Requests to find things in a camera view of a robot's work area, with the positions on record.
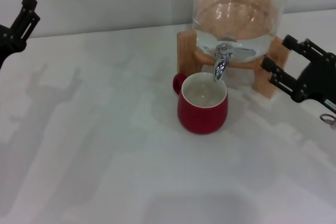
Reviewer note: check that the glass water dispenser jar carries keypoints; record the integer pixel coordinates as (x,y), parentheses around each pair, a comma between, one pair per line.
(237,11)

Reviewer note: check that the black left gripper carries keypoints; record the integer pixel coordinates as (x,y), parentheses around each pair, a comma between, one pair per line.
(8,43)

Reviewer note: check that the chrome faucet with lever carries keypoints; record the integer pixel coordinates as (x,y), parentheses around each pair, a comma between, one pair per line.
(220,66)

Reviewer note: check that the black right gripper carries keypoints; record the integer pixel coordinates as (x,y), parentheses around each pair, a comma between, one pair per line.
(317,82)

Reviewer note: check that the red ceramic cup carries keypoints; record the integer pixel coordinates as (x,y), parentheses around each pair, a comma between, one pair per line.
(202,116)

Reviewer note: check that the wooden dispenser stand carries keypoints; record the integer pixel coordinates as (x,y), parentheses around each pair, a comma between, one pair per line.
(186,53)

